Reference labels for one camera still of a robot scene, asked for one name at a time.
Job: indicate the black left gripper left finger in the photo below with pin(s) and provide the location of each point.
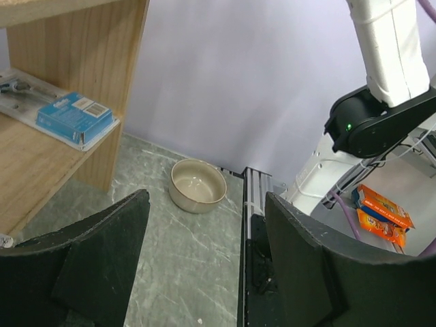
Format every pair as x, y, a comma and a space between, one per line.
88, 267

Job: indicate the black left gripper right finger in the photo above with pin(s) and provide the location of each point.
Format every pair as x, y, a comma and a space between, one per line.
326, 278

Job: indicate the blue razor blister pack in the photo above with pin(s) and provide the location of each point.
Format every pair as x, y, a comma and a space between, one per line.
69, 117

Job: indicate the wooden two-tier shelf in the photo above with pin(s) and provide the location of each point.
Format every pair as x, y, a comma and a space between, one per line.
90, 47

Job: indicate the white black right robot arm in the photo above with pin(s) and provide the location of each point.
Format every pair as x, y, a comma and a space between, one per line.
368, 123

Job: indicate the orange razor boxes background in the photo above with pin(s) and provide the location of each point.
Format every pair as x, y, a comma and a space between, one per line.
381, 216

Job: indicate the beige ceramic bowl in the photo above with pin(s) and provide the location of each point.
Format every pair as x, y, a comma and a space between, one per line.
196, 186

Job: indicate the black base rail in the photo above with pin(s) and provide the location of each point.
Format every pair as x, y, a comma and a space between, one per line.
259, 302

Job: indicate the aluminium frame rail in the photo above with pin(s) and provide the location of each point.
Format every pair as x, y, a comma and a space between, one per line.
256, 185

